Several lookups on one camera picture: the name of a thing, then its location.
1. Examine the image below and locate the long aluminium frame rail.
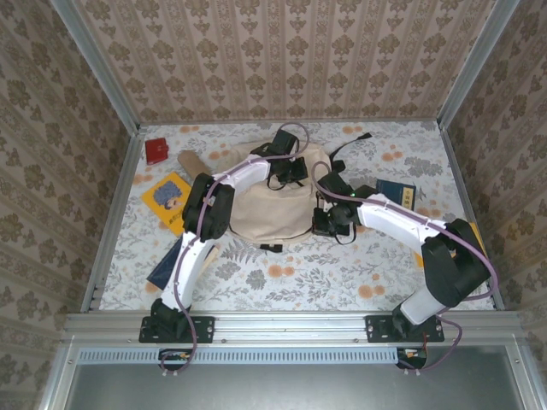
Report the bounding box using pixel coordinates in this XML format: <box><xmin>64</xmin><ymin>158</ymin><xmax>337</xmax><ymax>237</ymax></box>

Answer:
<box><xmin>63</xmin><ymin>311</ymin><xmax>525</xmax><ymax>343</ymax></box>

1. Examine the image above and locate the yellow book grey-haired figure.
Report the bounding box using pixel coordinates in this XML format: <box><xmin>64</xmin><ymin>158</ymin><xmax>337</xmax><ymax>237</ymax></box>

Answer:
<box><xmin>140</xmin><ymin>172</ymin><xmax>193</xmax><ymax>238</ymax></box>

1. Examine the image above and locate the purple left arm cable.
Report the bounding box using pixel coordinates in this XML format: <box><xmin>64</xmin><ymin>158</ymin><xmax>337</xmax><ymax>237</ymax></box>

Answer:
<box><xmin>160</xmin><ymin>121</ymin><xmax>311</xmax><ymax>377</ymax></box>

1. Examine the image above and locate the aluminium side rail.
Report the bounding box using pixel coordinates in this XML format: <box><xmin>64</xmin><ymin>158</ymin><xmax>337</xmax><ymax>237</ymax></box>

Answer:
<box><xmin>80</xmin><ymin>126</ymin><xmax>146</xmax><ymax>315</ymax></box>
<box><xmin>438</xmin><ymin>121</ymin><xmax>508</xmax><ymax>313</ymax></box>

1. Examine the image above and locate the floral patterned tablecloth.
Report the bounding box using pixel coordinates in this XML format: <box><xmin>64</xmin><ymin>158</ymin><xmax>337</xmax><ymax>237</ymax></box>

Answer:
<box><xmin>98</xmin><ymin>121</ymin><xmax>497</xmax><ymax>312</ymax></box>

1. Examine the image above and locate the aluminium corner post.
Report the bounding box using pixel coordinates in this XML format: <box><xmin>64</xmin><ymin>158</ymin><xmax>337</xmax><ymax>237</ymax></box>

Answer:
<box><xmin>436</xmin><ymin>0</ymin><xmax>523</xmax><ymax>132</ymax></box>
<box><xmin>50</xmin><ymin>0</ymin><xmax>142</xmax><ymax>133</ymax></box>

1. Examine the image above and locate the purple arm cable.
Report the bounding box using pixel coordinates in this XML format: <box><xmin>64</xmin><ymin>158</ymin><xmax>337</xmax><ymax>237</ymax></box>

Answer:
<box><xmin>310</xmin><ymin>161</ymin><xmax>501</xmax><ymax>377</ymax></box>
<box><xmin>160</xmin><ymin>121</ymin><xmax>311</xmax><ymax>377</ymax></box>

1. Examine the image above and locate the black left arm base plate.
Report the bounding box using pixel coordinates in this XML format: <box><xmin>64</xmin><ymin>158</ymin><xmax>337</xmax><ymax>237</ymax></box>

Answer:
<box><xmin>138</xmin><ymin>314</ymin><xmax>215</xmax><ymax>344</ymax></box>

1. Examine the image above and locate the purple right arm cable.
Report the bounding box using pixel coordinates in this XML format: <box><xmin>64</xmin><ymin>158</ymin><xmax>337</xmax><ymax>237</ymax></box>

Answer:
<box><xmin>310</xmin><ymin>161</ymin><xmax>501</xmax><ymax>377</ymax></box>

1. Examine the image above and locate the wooden ruler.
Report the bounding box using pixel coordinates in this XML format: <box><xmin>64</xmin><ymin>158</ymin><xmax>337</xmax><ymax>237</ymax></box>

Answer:
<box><xmin>200</xmin><ymin>243</ymin><xmax>222</xmax><ymax>274</ymax></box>

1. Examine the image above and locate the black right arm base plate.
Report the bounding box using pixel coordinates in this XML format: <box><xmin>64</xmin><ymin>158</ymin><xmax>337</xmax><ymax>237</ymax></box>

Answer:
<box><xmin>365</xmin><ymin>314</ymin><xmax>445</xmax><ymax>344</ymax></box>

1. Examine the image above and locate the red wallet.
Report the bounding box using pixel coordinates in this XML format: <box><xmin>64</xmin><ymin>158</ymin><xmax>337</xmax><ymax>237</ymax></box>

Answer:
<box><xmin>144</xmin><ymin>138</ymin><xmax>170</xmax><ymax>166</ymax></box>

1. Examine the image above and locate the grey metal panel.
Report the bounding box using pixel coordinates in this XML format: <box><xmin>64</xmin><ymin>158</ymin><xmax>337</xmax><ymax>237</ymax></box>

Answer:
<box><xmin>40</xmin><ymin>341</ymin><xmax>547</xmax><ymax>410</ymax></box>

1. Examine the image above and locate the grey slotted cable duct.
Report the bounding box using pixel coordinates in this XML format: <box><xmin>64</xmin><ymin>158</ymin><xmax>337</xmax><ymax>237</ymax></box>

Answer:
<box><xmin>79</xmin><ymin>346</ymin><xmax>398</xmax><ymax>365</ymax></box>

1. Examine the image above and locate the dark blue book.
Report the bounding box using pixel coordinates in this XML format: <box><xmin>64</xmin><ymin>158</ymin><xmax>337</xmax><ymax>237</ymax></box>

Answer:
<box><xmin>374</xmin><ymin>179</ymin><xmax>416</xmax><ymax>211</ymax></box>
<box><xmin>146</xmin><ymin>238</ymin><xmax>183</xmax><ymax>292</ymax></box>

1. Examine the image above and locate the yellow book brown-haired figure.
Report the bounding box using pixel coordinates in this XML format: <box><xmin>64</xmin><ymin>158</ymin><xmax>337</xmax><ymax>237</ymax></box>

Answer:
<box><xmin>413</xmin><ymin>220</ymin><xmax>489</xmax><ymax>269</ymax></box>

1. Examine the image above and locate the brown oval pencil case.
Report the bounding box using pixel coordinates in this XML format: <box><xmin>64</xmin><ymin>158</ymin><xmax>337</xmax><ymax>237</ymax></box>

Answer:
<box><xmin>177</xmin><ymin>149</ymin><xmax>214</xmax><ymax>179</ymax></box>

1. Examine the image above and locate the beige canvas backpack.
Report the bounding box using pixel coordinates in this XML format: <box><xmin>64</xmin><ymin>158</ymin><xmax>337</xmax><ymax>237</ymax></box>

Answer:
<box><xmin>229</xmin><ymin>132</ymin><xmax>371</xmax><ymax>254</ymax></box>

